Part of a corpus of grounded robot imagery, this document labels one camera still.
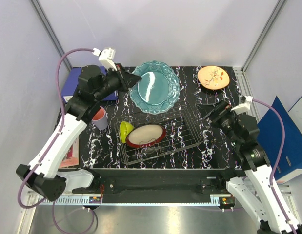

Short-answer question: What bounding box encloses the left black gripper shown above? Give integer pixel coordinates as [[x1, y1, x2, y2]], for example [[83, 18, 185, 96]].
[[94, 63, 142, 102]]

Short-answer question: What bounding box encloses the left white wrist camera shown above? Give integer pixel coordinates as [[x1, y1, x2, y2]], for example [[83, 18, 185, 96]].
[[92, 47, 117, 71]]

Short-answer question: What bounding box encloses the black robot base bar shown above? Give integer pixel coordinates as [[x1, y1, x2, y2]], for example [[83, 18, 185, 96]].
[[73, 168, 245, 194]]

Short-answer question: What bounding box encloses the white paper sheet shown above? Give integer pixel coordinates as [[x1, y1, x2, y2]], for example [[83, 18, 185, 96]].
[[288, 96, 302, 116]]

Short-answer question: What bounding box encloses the pink plastic cup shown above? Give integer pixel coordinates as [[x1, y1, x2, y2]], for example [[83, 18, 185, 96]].
[[92, 106, 106, 121]]

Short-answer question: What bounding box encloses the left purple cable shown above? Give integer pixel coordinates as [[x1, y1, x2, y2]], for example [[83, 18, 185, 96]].
[[17, 47, 98, 232]]

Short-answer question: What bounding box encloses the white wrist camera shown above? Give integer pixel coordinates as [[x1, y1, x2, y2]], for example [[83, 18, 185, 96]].
[[92, 47, 117, 71], [231, 96, 253, 115]]

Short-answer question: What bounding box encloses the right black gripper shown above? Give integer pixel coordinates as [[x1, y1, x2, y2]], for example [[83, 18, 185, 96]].
[[195, 99, 241, 147]]

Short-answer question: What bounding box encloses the teal scalloped plate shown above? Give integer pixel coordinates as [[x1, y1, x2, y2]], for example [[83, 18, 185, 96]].
[[129, 61, 180, 115]]

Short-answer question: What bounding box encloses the lilac plastic cup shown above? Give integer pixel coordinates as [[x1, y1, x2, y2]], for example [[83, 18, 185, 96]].
[[92, 114, 108, 130]]

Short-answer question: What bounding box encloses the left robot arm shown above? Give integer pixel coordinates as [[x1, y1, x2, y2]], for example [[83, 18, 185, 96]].
[[16, 64, 141, 202]]

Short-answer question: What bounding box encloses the red illustrated book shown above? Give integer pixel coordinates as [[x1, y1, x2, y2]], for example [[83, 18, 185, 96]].
[[59, 137, 79, 169]]

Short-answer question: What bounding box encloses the yellow-green bowl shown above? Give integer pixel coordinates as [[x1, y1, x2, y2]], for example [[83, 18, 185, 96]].
[[119, 121, 134, 144]]

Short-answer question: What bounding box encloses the purple-blue ring binder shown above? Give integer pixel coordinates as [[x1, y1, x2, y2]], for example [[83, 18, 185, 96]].
[[61, 66, 118, 104]]

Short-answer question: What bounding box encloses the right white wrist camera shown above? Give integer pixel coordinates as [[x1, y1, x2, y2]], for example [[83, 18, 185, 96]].
[[231, 96, 253, 115]]

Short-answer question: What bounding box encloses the cream floral plate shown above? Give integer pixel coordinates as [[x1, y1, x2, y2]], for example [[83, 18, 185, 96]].
[[197, 66, 230, 90]]

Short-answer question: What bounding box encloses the dark blue ring binder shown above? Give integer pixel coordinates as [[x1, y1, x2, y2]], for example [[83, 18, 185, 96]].
[[255, 95, 302, 184]]

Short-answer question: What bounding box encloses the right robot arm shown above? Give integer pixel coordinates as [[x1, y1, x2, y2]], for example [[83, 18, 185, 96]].
[[205, 96, 302, 234]]

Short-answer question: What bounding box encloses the black wire dish rack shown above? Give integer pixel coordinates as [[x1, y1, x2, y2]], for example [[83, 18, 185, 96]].
[[114, 101, 203, 165]]

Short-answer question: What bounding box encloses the purple cable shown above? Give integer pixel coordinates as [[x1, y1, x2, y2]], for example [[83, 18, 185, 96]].
[[250, 98, 300, 230], [17, 47, 98, 232]]

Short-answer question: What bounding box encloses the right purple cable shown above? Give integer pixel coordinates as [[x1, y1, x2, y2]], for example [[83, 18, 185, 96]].
[[250, 98, 300, 230]]

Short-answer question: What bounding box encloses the red rimmed white plate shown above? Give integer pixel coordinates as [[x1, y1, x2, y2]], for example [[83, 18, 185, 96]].
[[125, 124, 166, 148]]

